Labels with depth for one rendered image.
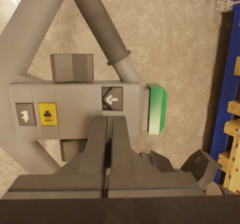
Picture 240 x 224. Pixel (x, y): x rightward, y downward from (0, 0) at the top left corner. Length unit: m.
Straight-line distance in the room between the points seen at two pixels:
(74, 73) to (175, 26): 1.37
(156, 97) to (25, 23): 0.22
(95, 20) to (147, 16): 1.18
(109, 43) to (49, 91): 0.11
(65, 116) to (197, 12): 1.59
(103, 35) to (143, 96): 0.11
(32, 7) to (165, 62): 1.33
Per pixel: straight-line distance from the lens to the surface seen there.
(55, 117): 0.28
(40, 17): 0.29
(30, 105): 0.29
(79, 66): 0.26
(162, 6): 1.52
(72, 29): 1.22
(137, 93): 0.26
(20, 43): 0.30
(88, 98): 0.26
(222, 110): 1.88
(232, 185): 1.98
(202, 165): 0.36
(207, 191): 0.39
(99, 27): 0.26
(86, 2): 0.27
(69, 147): 0.31
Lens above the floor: 1.19
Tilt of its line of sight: 61 degrees down
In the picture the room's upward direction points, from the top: 123 degrees clockwise
